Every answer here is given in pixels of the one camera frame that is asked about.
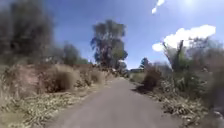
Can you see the tall green tree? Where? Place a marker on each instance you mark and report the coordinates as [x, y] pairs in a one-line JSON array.
[[108, 43]]

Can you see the small dark tree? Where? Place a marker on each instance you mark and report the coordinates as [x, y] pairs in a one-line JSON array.
[[144, 62]]

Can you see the grey asphalt path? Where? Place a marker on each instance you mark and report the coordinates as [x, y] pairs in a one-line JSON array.
[[115, 106]]

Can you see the low green trees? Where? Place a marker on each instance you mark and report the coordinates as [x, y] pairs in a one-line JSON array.
[[70, 55]]

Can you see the dry brown bushes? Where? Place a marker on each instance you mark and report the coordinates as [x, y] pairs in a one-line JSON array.
[[56, 78]]

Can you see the tall dry reeds and bushes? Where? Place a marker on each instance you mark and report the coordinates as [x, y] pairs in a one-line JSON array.
[[190, 70]]

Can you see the dry grass verge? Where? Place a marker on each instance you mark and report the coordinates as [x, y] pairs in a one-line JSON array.
[[180, 106], [40, 106]]

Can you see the large blurred tree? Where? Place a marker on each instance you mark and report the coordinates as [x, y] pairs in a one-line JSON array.
[[25, 31]]

